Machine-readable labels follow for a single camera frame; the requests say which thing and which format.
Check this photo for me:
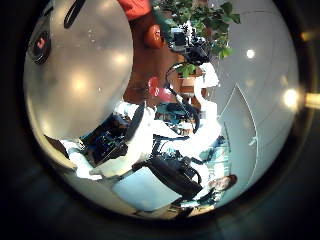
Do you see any black control box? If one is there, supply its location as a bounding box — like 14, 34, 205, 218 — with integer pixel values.
83, 114, 130, 167

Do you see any red chair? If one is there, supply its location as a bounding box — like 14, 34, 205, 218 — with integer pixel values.
146, 75, 178, 104

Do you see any small potted green plant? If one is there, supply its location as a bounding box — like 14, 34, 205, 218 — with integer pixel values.
173, 62, 204, 99

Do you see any person in dark red top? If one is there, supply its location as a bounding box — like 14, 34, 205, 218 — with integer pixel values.
205, 173, 239, 204

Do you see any orange round stool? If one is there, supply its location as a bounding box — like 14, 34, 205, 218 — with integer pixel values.
143, 23, 165, 50

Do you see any orange curved sofa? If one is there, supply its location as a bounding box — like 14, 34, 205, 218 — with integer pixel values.
117, 0, 153, 22

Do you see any large green leafy plant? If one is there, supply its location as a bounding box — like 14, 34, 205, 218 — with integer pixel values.
151, 0, 242, 61

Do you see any black camera equipment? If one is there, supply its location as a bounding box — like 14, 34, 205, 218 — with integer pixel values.
169, 26, 212, 66

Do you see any black camera cable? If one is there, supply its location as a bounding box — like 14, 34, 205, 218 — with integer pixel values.
63, 0, 87, 29

